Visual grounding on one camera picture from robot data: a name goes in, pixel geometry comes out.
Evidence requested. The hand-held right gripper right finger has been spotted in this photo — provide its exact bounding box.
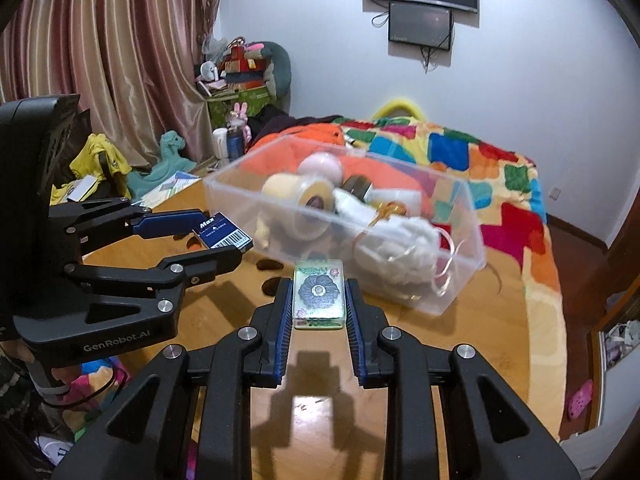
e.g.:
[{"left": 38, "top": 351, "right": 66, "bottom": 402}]
[{"left": 344, "top": 279, "right": 581, "bottom": 480}]

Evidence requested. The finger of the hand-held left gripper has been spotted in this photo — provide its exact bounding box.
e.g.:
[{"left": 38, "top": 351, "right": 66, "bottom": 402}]
[
  {"left": 65, "top": 247, "right": 246, "bottom": 311},
  {"left": 50, "top": 197, "right": 227, "bottom": 256}
]

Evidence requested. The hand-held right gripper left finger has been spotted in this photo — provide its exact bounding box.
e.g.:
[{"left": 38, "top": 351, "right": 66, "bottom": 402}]
[{"left": 52, "top": 277, "right": 293, "bottom": 480}]

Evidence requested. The blue card box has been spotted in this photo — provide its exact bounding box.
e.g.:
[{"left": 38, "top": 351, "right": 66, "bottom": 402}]
[{"left": 192, "top": 212, "right": 254, "bottom": 251}]

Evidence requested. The green floral patterned box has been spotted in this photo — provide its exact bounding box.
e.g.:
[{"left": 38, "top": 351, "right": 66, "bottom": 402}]
[{"left": 292, "top": 258, "right": 347, "bottom": 332}]

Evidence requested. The clear plastic storage box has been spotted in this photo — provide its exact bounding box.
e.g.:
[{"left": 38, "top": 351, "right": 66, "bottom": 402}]
[{"left": 202, "top": 136, "right": 487, "bottom": 317}]

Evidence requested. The white embroidered sock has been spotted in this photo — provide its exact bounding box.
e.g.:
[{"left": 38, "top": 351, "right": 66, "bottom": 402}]
[{"left": 332, "top": 187, "right": 443, "bottom": 286}]

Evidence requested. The clear tape roll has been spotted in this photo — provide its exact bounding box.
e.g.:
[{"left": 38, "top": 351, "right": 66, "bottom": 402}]
[{"left": 261, "top": 172, "right": 335, "bottom": 241}]

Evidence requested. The wooden desktop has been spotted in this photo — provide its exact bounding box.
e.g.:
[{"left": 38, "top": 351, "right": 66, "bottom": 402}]
[{"left": 80, "top": 160, "right": 536, "bottom": 480}]

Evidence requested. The pile of papers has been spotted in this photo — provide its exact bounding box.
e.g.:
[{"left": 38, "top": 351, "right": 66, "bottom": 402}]
[{"left": 142, "top": 170, "right": 206, "bottom": 208}]

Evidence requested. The yellow garment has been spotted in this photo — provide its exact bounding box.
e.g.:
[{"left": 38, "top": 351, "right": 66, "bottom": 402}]
[{"left": 52, "top": 133, "right": 133, "bottom": 201}]

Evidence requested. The teal rocking dinosaur toy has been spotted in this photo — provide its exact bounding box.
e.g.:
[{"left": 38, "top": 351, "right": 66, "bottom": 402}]
[{"left": 125, "top": 130, "right": 198, "bottom": 193}]

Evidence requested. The blue bottle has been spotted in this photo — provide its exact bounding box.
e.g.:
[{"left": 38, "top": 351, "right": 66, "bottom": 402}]
[{"left": 226, "top": 127, "right": 246, "bottom": 163}]

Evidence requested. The amber translucent item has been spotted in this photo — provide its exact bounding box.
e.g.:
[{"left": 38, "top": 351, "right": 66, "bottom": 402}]
[{"left": 371, "top": 201, "right": 407, "bottom": 223}]

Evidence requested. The pink bunny toy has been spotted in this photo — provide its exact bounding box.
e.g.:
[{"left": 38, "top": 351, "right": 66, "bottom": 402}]
[{"left": 231, "top": 102, "right": 252, "bottom": 141}]

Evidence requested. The green storage box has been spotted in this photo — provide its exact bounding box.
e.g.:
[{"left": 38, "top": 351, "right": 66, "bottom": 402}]
[{"left": 206, "top": 87, "right": 273, "bottom": 128}]

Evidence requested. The striped brown curtain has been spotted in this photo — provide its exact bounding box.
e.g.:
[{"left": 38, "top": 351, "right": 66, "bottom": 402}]
[{"left": 0, "top": 0, "right": 236, "bottom": 161}]

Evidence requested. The dark purple clothing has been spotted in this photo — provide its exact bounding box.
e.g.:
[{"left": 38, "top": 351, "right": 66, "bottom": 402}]
[{"left": 247, "top": 106, "right": 336, "bottom": 141}]

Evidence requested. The colourful cloth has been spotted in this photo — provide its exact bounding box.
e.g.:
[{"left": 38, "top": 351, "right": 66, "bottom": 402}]
[{"left": 62, "top": 357, "right": 131, "bottom": 411}]

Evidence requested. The orange puffer jacket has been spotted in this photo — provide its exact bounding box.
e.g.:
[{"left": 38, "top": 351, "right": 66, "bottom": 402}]
[{"left": 247, "top": 122, "right": 436, "bottom": 221}]

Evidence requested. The stack of red boxes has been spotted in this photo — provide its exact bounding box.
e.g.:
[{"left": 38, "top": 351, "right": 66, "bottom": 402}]
[{"left": 222, "top": 45, "right": 271, "bottom": 91}]

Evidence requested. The colourful checked blanket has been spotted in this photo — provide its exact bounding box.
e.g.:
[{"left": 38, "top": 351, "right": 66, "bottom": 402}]
[{"left": 330, "top": 117, "right": 566, "bottom": 411}]

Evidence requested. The grey plush toy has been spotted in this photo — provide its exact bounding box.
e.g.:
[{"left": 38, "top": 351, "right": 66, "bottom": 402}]
[{"left": 260, "top": 41, "right": 292, "bottom": 98}]

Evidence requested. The yellow curved pillow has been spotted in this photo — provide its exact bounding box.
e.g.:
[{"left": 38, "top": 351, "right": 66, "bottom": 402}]
[{"left": 375, "top": 98, "right": 426, "bottom": 122}]

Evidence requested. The pink slipper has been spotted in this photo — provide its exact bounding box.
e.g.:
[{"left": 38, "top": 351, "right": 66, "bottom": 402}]
[{"left": 567, "top": 379, "right": 594, "bottom": 421}]

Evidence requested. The wooden cabinet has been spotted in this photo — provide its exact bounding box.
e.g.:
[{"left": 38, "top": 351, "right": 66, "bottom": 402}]
[{"left": 587, "top": 290, "right": 640, "bottom": 431}]

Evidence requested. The black box under television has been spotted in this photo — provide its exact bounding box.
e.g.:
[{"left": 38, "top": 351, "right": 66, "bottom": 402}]
[{"left": 387, "top": 1, "right": 455, "bottom": 52}]

